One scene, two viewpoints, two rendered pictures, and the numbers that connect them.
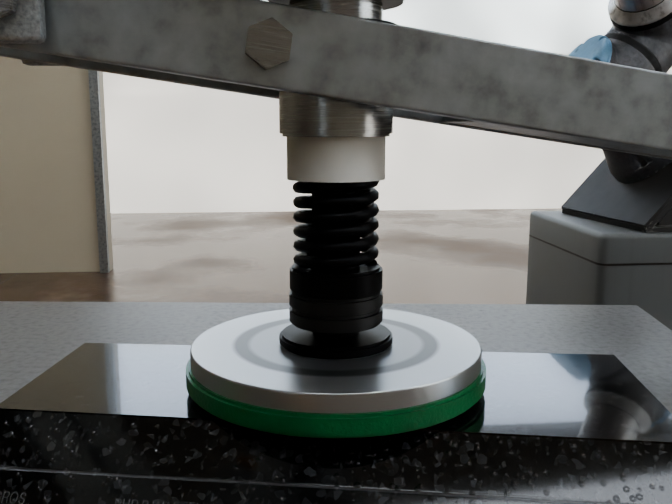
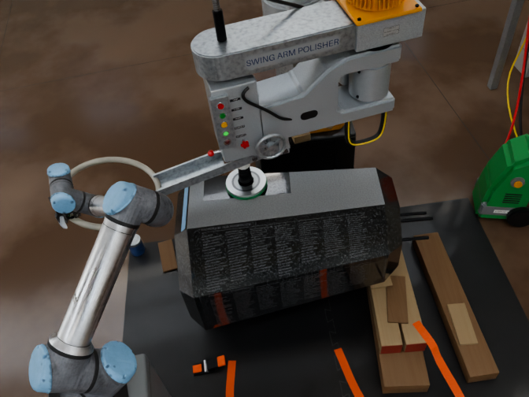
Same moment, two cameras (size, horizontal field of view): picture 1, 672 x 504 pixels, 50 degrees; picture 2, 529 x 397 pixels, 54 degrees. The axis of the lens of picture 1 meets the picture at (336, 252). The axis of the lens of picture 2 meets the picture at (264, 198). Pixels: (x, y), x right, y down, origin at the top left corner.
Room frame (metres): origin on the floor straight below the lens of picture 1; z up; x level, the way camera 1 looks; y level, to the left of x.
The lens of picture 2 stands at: (2.37, 0.06, 2.87)
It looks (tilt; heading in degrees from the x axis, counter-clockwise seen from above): 49 degrees down; 179
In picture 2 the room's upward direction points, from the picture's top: 8 degrees counter-clockwise
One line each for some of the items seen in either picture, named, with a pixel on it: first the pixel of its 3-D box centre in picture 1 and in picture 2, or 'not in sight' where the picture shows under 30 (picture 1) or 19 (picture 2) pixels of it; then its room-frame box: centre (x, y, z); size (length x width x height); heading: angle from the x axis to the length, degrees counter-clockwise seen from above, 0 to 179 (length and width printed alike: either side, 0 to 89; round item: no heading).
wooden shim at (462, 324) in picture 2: not in sight; (462, 323); (1.11, 1.09, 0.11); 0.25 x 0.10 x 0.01; 176
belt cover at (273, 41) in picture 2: not in sight; (305, 37); (0.46, 0.35, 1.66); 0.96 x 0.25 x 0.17; 100
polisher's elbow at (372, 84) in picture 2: not in sight; (369, 73); (0.41, 0.65, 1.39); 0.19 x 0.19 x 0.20
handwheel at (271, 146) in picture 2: not in sight; (268, 142); (0.61, 0.14, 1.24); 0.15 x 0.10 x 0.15; 100
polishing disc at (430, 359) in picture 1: (336, 349); (246, 181); (0.52, 0.00, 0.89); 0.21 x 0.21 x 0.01
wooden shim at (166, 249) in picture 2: not in sight; (168, 255); (0.28, -0.62, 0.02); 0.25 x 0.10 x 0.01; 10
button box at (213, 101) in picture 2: not in sight; (223, 122); (0.64, -0.05, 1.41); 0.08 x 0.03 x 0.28; 100
